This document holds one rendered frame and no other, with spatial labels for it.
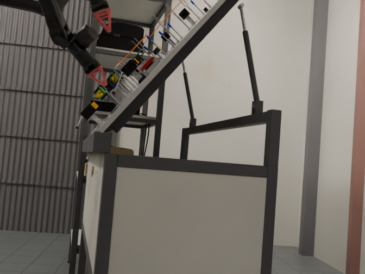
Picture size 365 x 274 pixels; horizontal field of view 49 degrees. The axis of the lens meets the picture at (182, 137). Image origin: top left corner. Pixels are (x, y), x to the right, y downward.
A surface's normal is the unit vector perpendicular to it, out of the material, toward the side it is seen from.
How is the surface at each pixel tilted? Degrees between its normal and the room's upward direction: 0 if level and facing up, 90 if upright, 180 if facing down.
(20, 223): 90
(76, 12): 90
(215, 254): 90
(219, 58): 90
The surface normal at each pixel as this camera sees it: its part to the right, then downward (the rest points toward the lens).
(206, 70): 0.11, -0.05
